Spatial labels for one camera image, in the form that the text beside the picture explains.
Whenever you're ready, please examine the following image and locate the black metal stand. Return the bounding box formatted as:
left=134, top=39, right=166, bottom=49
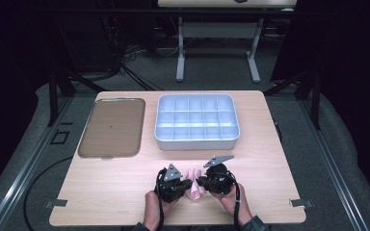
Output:
left=46, top=61, right=109, bottom=128
left=263, top=61, right=323, bottom=131

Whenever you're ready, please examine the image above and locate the white desk with metal legs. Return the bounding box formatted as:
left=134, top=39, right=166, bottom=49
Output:
left=157, top=0, right=299, bottom=84

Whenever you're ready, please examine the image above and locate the white divided storage box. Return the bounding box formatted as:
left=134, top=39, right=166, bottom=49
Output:
left=153, top=92, right=241, bottom=151

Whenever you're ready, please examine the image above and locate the brown flat tray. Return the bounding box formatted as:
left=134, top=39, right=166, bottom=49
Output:
left=77, top=97, right=146, bottom=159

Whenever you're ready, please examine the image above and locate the pink sock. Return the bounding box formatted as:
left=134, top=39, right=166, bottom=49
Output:
left=184, top=168, right=208, bottom=202

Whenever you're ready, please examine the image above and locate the aluminium floor rail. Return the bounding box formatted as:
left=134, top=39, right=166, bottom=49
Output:
left=0, top=95, right=75, bottom=231
left=298, top=95, right=370, bottom=231

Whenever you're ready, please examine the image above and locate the grey table bracket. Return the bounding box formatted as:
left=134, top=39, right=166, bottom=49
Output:
left=289, top=198, right=315, bottom=209
left=43, top=198, right=68, bottom=210

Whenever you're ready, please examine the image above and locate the left hand-held gripper cable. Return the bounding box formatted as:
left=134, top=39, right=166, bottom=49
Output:
left=153, top=167, right=169, bottom=231

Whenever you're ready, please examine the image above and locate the bundle of black cables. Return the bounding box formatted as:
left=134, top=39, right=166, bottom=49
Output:
left=100, top=13, right=165, bottom=91

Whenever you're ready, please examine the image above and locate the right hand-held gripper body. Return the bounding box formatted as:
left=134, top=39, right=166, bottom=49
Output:
left=202, top=155, right=238, bottom=196

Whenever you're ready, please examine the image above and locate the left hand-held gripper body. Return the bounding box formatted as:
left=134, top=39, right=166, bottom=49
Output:
left=155, top=163, right=188, bottom=204

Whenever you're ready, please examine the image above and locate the right hand-held gripper cable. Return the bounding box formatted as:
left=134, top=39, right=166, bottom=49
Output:
left=227, top=171, right=243, bottom=231

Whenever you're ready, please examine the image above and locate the black cable on floor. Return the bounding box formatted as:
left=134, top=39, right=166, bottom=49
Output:
left=22, top=155, right=75, bottom=231

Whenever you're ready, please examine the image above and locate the hand-held gripper cable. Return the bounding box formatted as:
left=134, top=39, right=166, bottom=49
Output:
left=153, top=167, right=169, bottom=231
left=227, top=171, right=243, bottom=231

